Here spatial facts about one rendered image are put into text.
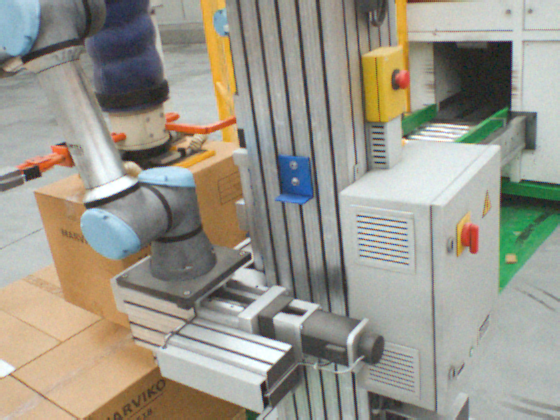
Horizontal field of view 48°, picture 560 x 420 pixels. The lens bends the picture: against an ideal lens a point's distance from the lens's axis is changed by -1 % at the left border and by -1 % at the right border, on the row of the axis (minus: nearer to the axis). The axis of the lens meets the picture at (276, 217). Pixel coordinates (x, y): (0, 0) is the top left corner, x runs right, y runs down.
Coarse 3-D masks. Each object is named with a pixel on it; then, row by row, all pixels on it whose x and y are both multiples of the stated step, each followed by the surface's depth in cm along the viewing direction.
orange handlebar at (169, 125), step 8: (168, 120) 204; (224, 120) 190; (232, 120) 192; (168, 128) 195; (176, 128) 193; (184, 128) 190; (192, 128) 188; (200, 128) 186; (208, 128) 185; (216, 128) 187; (112, 136) 189; (120, 136) 190; (32, 160) 173; (40, 160) 172; (48, 160) 173; (56, 160) 175; (64, 160) 177; (40, 168) 172; (48, 168) 174
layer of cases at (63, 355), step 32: (32, 288) 253; (0, 320) 232; (32, 320) 229; (64, 320) 226; (96, 320) 223; (0, 352) 212; (32, 352) 209; (64, 352) 207; (96, 352) 205; (128, 352) 203; (0, 384) 195; (32, 384) 193; (64, 384) 191; (96, 384) 189; (128, 384) 187; (160, 384) 196; (0, 416) 180; (32, 416) 179; (64, 416) 177; (96, 416) 179; (128, 416) 188; (160, 416) 199; (192, 416) 210; (224, 416) 223
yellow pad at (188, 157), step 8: (184, 152) 201; (192, 152) 204; (200, 152) 203; (208, 152) 204; (176, 160) 198; (184, 160) 198; (192, 160) 199; (200, 160) 202; (144, 168) 191; (152, 168) 192
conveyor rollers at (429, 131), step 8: (416, 128) 388; (424, 128) 385; (432, 128) 382; (440, 128) 379; (448, 128) 376; (456, 128) 381; (464, 128) 377; (408, 136) 374; (416, 136) 371; (424, 136) 368; (432, 136) 373; (440, 136) 369; (448, 136) 366; (456, 136) 363; (488, 136) 360
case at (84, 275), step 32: (224, 160) 202; (64, 192) 190; (224, 192) 205; (64, 224) 191; (224, 224) 207; (64, 256) 199; (96, 256) 185; (128, 256) 178; (64, 288) 208; (96, 288) 193
